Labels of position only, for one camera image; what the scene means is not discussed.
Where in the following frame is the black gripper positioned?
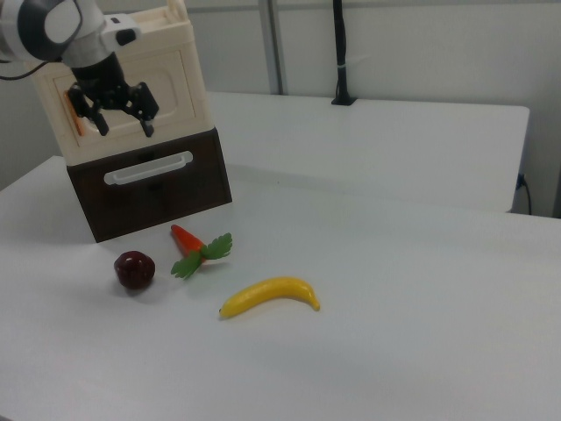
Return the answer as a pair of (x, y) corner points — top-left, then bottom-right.
(67, 51), (160, 139)

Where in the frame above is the copper door handle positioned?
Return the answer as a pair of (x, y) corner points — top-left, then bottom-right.
(64, 86), (86, 138)

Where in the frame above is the cream cabinet door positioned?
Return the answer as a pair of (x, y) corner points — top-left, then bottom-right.
(52, 47), (197, 149)

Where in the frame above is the cream plastic cabinet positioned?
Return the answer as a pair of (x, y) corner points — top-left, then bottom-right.
(24, 0), (219, 168)

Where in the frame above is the dark brown drawer box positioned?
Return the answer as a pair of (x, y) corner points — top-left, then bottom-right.
(65, 126), (234, 245)

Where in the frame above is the toy carrot with green leaves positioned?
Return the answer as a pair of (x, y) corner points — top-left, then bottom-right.
(169, 224), (234, 281)

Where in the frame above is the dark red toy apple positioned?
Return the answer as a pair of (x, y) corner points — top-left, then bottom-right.
(113, 250), (157, 291)

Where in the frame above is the black pole with clamp base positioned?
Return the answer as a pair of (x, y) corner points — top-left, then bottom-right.
(330, 0), (359, 107)

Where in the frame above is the yellow toy banana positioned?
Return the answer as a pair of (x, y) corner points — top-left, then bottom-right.
(217, 275), (322, 321)

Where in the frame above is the white drawer handle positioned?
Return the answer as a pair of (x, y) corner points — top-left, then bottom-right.
(103, 151), (195, 188)

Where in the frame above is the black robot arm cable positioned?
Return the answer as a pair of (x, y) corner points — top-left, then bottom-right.
(0, 56), (50, 82)

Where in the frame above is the black wall cable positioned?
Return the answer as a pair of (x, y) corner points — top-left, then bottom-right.
(516, 173), (534, 216)

